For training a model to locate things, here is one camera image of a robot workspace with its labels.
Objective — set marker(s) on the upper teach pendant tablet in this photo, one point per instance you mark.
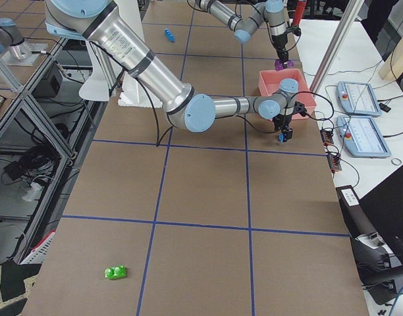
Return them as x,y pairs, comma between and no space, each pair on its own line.
358,99

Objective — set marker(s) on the purple block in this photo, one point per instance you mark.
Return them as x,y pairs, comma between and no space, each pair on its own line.
281,65

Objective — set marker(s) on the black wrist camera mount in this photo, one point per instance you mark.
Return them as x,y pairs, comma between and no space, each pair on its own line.
299,109

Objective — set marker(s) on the red cylinder bottle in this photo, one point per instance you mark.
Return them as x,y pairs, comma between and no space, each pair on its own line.
299,12

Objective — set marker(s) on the black laptop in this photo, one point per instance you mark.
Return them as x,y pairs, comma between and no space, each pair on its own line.
383,206

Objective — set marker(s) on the lower teach pendant tablet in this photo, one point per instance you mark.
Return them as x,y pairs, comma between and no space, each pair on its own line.
361,137

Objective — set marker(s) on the long blue block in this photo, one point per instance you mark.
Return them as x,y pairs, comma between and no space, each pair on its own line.
169,35

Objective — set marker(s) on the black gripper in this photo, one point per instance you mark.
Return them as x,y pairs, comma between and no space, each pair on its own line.
280,41
282,120

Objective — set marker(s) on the teach pendant tablet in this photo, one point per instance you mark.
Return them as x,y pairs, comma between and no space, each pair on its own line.
358,99
361,137

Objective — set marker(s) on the aluminium frame post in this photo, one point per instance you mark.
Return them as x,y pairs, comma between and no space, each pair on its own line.
344,25

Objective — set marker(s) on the green block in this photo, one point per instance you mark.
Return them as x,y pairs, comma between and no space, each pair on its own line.
115,272

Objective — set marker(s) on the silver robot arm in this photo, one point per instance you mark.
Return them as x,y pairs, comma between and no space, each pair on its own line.
100,22
270,13

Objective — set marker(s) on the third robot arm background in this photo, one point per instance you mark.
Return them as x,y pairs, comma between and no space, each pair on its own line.
14,49

